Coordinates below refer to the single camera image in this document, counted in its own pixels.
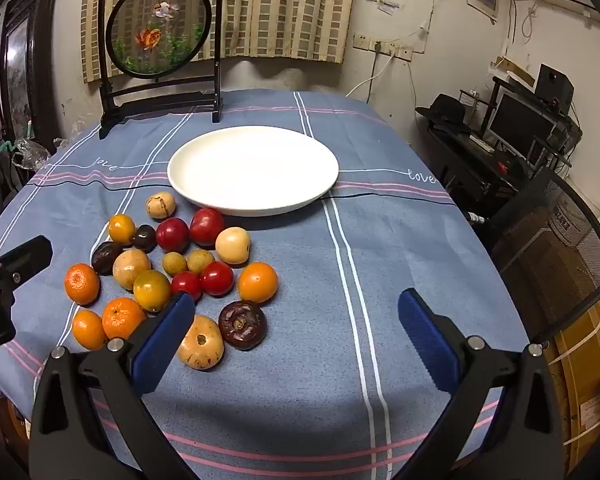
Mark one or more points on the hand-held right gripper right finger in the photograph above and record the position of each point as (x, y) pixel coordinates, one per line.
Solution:
(425, 335)

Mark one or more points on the black computer desk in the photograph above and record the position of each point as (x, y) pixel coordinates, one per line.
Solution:
(460, 165)

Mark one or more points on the orange tangerine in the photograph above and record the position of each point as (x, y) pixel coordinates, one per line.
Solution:
(123, 317)
(82, 284)

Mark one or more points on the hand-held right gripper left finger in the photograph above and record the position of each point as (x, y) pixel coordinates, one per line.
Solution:
(165, 330)

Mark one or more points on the tan speckled round fruit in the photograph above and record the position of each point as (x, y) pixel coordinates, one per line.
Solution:
(200, 342)

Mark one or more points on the red cherry tomato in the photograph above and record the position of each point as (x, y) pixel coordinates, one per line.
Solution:
(186, 284)
(217, 278)

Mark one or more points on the small tan longan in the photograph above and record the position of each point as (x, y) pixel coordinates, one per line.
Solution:
(200, 260)
(174, 263)

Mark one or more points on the yellowish beige round fruit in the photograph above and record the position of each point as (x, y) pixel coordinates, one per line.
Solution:
(131, 267)

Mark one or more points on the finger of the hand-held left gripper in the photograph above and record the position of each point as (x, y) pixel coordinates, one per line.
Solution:
(22, 260)

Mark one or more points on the beige checked curtain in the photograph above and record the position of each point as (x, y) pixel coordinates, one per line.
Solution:
(290, 10)

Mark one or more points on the white wall socket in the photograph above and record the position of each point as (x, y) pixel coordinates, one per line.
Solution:
(362, 41)
(387, 48)
(406, 53)

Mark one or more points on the smooth beige round fruit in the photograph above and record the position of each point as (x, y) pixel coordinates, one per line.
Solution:
(233, 245)

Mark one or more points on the dark purple mangosteen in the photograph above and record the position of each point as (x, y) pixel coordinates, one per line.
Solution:
(242, 325)

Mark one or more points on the computer monitor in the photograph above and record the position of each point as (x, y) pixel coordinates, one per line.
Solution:
(520, 125)

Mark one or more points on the dark wooden framed picture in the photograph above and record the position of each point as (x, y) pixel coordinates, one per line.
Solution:
(22, 70)

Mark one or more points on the beige fruit with brown marks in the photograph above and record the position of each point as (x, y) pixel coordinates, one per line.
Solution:
(160, 205)

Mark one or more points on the white remote control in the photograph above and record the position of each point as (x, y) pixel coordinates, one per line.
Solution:
(481, 143)

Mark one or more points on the red plum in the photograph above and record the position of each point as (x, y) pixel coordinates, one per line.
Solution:
(206, 226)
(172, 234)

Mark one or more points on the white round plate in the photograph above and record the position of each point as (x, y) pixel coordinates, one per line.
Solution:
(252, 170)

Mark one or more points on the dark purple passion fruit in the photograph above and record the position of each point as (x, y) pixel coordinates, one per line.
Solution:
(105, 258)

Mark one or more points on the black hat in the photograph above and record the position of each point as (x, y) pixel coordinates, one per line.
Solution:
(445, 110)

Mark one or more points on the small yellow orange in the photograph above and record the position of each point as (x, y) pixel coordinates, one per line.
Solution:
(122, 228)

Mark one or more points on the brown cardboard box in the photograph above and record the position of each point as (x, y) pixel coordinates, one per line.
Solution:
(590, 385)

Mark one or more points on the yellow green orange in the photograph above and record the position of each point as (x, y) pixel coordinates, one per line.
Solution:
(151, 290)

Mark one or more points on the blue striped tablecloth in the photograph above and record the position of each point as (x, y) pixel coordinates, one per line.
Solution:
(290, 310)

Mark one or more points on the clear plastic bag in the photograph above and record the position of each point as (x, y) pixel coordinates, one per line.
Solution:
(30, 152)

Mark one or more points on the black mesh chair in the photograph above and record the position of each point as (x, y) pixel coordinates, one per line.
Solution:
(555, 240)

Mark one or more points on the smooth orange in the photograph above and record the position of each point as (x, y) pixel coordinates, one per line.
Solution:
(257, 282)
(88, 330)

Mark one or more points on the small dark purple fruit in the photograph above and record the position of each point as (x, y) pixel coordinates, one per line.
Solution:
(145, 238)

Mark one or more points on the black speaker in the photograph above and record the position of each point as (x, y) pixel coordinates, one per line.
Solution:
(555, 85)

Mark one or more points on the round embroidered black-framed screen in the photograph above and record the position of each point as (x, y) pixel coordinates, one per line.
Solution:
(157, 30)

